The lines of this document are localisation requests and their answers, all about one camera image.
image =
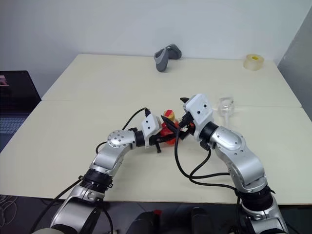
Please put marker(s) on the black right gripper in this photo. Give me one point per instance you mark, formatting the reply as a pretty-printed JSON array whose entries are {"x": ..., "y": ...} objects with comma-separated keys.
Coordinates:
[{"x": 188, "y": 133}]

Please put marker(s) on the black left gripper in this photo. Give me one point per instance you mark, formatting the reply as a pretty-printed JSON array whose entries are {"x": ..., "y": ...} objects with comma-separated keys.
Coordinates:
[{"x": 154, "y": 141}]

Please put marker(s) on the red drink plastic bottle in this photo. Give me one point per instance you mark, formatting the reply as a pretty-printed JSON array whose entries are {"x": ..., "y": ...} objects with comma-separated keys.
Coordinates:
[{"x": 165, "y": 131}]

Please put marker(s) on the clear wine glass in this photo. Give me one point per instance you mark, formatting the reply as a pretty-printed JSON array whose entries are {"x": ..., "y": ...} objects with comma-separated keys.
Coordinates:
[{"x": 225, "y": 107}]

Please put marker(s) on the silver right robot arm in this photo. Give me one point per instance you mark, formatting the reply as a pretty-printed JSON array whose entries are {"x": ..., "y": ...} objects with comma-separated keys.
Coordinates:
[{"x": 234, "y": 151}]

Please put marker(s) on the small red block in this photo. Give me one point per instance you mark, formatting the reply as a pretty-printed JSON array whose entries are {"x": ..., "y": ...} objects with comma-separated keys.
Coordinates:
[{"x": 157, "y": 213}]

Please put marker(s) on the black rounded shape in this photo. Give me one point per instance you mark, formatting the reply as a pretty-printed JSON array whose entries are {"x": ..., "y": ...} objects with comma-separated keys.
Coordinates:
[{"x": 146, "y": 224}]

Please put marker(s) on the clear tape roll yellow core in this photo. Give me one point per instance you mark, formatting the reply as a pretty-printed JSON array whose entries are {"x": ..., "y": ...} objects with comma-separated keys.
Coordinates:
[{"x": 253, "y": 64}]

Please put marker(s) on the dark laptop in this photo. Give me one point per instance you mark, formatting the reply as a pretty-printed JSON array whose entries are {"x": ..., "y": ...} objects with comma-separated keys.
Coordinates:
[{"x": 17, "y": 92}]

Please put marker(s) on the dark mat with line drawing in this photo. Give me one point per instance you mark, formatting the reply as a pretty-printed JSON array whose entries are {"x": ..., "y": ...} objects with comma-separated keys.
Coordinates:
[{"x": 14, "y": 212}]

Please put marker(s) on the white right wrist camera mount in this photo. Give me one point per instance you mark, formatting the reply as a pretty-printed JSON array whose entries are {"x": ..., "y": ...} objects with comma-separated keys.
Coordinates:
[{"x": 198, "y": 109}]

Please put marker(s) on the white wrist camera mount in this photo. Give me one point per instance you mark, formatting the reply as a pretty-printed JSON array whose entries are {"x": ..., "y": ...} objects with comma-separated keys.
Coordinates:
[
  {"x": 198, "y": 109},
  {"x": 150, "y": 124}
]

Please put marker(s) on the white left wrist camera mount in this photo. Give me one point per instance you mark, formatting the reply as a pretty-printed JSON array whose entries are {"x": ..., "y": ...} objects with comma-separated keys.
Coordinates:
[{"x": 150, "y": 124}]

